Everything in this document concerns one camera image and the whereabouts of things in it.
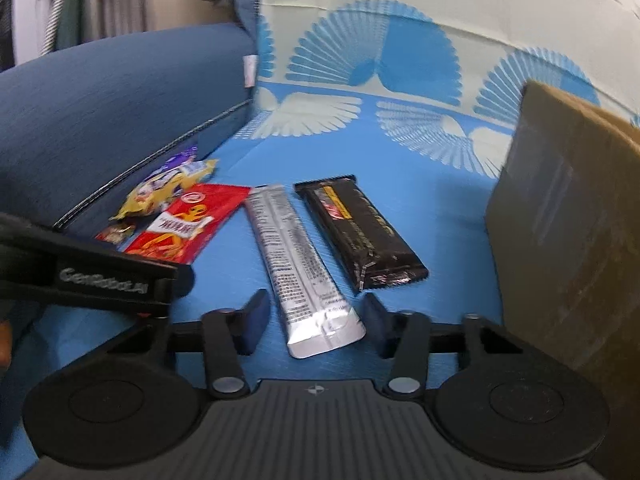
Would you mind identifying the red orange-print snack packet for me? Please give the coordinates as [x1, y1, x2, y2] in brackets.
[122, 183, 252, 265]

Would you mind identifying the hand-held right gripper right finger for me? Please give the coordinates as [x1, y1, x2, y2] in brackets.
[364, 292, 538, 400]

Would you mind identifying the small red candy packet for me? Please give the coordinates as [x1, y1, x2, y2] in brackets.
[95, 222, 137, 247]

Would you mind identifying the brown cardboard box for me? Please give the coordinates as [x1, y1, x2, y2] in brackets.
[484, 81, 640, 480]

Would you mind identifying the grey striped curtain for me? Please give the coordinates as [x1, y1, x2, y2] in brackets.
[0, 0, 201, 68]

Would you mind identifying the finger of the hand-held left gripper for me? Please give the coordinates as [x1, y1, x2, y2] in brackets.
[150, 257, 195, 318]

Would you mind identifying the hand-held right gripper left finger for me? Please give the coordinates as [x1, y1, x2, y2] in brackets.
[102, 290, 271, 400]

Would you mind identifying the silver snack packet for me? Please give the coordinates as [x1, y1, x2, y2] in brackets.
[245, 185, 367, 360]

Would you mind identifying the black snack bar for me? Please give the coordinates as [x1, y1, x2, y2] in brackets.
[293, 175, 429, 293]

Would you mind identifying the purple snack packet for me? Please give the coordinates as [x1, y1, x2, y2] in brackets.
[150, 146, 199, 173]

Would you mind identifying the yellow snack packet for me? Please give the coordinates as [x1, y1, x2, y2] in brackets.
[110, 158, 220, 221]

